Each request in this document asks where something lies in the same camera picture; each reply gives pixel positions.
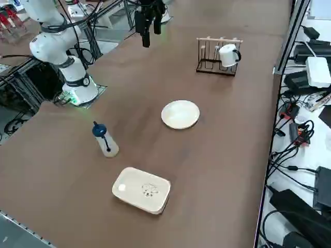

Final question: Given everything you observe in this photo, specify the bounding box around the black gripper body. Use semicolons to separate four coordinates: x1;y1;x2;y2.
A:
138;0;166;13

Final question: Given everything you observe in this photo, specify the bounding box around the transparent sauce bottle blue cap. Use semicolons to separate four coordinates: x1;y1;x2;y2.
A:
92;120;119;158

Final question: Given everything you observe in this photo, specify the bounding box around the white round plate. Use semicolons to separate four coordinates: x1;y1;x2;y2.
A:
161;100;201;130

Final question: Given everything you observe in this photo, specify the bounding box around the clear holder with red items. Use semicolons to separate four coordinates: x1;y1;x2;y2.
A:
0;5;32;44

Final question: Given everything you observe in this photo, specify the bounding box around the flat black power adapter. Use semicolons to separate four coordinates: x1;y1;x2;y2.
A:
283;71;311;94

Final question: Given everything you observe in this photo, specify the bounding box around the large black power brick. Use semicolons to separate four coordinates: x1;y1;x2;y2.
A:
293;38;331;65

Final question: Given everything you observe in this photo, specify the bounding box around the small black power adapter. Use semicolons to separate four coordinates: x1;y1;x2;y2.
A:
302;25;321;39

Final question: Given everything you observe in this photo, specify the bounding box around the red and black hub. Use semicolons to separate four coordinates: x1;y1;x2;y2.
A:
280;102;300;120

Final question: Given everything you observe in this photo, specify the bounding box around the beige rectangular printed tray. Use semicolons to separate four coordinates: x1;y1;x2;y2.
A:
111;166;172;215

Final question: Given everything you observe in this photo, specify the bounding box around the white plastic box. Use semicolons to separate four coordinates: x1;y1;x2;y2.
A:
306;56;331;88

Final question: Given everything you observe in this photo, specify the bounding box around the large black angular case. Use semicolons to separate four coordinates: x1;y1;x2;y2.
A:
268;189;331;248

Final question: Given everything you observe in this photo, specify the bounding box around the black rectangular box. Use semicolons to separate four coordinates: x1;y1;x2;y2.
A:
312;166;331;210

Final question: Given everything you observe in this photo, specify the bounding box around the black wire wooden cup rack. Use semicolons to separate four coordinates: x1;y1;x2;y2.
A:
195;37;244;78

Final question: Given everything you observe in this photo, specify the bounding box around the white mug black handle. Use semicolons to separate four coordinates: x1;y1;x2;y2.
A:
218;43;243;68

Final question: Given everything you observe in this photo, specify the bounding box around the black metal frame stand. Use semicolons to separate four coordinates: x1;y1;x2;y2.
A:
0;55;65;114

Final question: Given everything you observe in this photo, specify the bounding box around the aluminium frame post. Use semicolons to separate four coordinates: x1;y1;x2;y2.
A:
273;0;311;76

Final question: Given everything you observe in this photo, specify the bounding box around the grey metal edge rail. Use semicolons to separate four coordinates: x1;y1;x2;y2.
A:
0;209;56;248

